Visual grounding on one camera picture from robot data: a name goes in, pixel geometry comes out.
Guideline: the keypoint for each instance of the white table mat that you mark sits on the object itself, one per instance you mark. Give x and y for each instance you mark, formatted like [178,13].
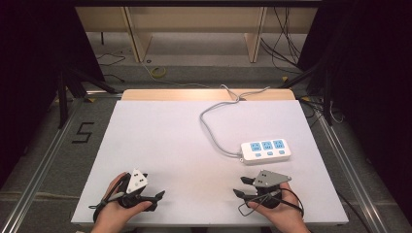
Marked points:
[181,145]

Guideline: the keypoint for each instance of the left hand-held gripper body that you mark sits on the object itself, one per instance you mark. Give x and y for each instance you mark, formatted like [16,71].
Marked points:
[137,182]

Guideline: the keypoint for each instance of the person's left hand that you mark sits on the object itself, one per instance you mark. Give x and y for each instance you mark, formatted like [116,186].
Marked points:
[118,210]

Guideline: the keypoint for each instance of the black metal stand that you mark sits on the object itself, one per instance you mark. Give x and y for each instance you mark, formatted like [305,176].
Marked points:
[64,97]
[327,97]

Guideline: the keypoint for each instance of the person's right hand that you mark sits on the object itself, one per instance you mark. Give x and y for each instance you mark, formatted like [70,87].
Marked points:
[285,213]

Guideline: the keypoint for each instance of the yellow tape roll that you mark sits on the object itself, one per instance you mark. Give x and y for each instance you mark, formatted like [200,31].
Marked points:
[159,72]

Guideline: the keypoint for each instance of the wooden shelf unit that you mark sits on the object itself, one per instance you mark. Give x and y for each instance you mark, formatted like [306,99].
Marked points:
[194,22]

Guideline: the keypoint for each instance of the black curtain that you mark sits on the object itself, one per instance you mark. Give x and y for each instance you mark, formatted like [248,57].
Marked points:
[29,81]
[372,81]

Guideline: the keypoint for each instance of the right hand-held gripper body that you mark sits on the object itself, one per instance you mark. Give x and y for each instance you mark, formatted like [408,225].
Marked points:
[269,179]

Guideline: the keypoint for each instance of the white and blue power strip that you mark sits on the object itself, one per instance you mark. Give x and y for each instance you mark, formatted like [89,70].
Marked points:
[265,150]

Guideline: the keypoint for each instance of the wooden table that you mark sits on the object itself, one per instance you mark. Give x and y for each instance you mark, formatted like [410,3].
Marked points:
[181,94]

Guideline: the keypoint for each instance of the aluminium floor rail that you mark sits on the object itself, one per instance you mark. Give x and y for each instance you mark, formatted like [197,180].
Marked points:
[35,174]
[353,181]

